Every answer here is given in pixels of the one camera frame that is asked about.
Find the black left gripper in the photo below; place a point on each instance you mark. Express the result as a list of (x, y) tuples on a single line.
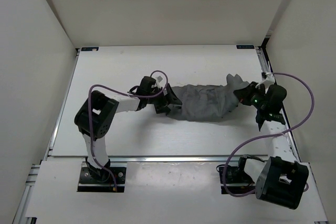
[(169, 98)]

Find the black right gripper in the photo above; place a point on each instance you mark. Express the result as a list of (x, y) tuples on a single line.
[(243, 94)]

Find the grey pleated skirt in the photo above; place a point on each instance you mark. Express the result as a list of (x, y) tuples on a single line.
[(207, 103)]

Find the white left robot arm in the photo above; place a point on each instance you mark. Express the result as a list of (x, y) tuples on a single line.
[(96, 115)]

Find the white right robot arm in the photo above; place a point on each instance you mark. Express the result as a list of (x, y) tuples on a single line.
[(280, 179)]

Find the right blue corner label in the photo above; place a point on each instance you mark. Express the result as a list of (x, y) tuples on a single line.
[(245, 47)]

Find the blue corner label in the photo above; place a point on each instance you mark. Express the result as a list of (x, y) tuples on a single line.
[(245, 47), (89, 49)]

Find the left blue corner label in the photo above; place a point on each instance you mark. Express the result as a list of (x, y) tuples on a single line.
[(89, 49)]

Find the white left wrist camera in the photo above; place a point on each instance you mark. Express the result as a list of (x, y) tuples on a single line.
[(158, 79)]

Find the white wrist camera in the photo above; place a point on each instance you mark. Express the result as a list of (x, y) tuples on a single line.
[(267, 79), (158, 79)]

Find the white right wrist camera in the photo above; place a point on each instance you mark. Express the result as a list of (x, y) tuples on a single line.
[(267, 79)]

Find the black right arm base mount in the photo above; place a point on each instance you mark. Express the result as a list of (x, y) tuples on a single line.
[(236, 180)]

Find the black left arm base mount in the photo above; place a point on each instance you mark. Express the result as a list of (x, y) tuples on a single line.
[(95, 180)]

